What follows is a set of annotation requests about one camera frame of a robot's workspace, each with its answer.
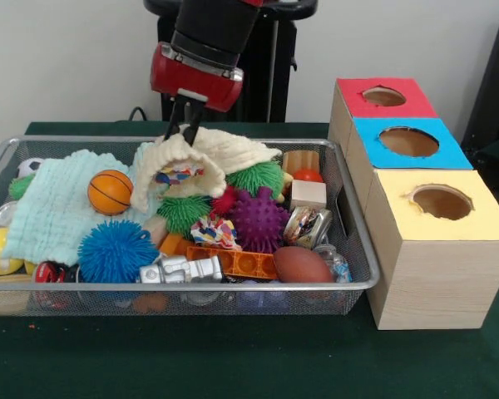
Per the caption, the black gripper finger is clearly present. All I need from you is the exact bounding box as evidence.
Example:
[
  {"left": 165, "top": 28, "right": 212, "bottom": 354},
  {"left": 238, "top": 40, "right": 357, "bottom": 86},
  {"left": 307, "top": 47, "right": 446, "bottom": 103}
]
[
  {"left": 162, "top": 96, "right": 186, "bottom": 140},
  {"left": 182, "top": 103, "right": 205, "bottom": 146}
]

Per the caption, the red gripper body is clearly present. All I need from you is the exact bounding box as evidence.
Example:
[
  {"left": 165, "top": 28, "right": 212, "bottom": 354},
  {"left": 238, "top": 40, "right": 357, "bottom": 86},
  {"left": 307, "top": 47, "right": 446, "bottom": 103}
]
[{"left": 149, "top": 41, "right": 245, "bottom": 113}]

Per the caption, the cream muslin cloth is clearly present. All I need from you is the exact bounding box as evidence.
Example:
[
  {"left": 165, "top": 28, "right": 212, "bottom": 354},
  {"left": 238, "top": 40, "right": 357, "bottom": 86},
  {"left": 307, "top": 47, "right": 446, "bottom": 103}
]
[{"left": 131, "top": 126, "right": 284, "bottom": 211}]

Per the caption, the silver mesh bin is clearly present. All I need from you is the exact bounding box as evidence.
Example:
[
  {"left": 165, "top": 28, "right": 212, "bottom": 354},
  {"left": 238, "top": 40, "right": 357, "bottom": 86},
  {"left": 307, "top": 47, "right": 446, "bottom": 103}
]
[{"left": 0, "top": 135, "right": 383, "bottom": 318}]

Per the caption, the wooden box with three holes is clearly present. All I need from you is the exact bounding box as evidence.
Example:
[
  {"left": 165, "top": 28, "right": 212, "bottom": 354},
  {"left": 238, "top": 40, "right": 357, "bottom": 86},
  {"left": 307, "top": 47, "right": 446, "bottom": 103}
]
[{"left": 328, "top": 76, "right": 499, "bottom": 332}]

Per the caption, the orange toy basketball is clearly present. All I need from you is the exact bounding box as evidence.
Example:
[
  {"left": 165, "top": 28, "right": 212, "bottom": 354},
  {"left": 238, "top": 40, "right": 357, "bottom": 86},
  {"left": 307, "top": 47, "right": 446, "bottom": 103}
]
[{"left": 86, "top": 169, "right": 134, "bottom": 216}]

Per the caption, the purple spiky ball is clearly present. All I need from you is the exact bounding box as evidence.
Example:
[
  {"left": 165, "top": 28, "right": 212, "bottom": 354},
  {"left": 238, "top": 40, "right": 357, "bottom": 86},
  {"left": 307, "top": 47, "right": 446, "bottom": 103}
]
[{"left": 231, "top": 185, "right": 291, "bottom": 254}]

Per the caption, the plain wooden cube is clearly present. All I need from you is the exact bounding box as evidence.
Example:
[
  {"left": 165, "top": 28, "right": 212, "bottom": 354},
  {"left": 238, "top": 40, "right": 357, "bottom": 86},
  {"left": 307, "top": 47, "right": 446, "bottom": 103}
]
[{"left": 289, "top": 179, "right": 328, "bottom": 211}]

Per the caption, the silver toy robot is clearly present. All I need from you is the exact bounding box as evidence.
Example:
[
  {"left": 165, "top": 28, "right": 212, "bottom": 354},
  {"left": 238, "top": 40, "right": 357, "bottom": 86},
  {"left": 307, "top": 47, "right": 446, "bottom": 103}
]
[{"left": 139, "top": 254, "right": 225, "bottom": 286}]

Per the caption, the light blue muslin cloth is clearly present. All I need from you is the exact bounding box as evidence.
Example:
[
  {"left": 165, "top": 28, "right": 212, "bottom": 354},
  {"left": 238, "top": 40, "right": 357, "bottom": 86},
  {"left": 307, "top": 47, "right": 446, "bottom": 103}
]
[{"left": 2, "top": 143, "right": 167, "bottom": 267}]

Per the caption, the crushed drink can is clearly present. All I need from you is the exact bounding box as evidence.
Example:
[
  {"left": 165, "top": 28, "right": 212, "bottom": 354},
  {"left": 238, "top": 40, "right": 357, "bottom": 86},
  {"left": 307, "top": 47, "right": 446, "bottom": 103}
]
[{"left": 282, "top": 206, "right": 333, "bottom": 250}]

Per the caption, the brown toy football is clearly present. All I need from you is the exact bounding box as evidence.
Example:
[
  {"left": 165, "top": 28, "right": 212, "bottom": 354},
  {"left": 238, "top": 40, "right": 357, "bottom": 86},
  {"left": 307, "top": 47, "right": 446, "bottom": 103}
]
[{"left": 273, "top": 245, "right": 335, "bottom": 284}]

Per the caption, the dark green table cloth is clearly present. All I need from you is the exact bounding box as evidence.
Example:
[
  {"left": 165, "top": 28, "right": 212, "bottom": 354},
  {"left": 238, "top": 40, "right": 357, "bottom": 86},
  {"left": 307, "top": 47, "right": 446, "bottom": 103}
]
[{"left": 0, "top": 121, "right": 499, "bottom": 399}]

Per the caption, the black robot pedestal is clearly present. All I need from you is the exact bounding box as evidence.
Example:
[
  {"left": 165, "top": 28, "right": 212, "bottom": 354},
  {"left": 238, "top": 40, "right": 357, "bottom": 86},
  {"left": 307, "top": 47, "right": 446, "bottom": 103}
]
[{"left": 143, "top": 0, "right": 319, "bottom": 122}]

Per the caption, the blue stringy koosh ball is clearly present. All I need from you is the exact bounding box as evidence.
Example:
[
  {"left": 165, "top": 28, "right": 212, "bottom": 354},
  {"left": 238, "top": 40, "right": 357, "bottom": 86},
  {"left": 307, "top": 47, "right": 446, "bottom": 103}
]
[{"left": 77, "top": 219, "right": 161, "bottom": 283}]

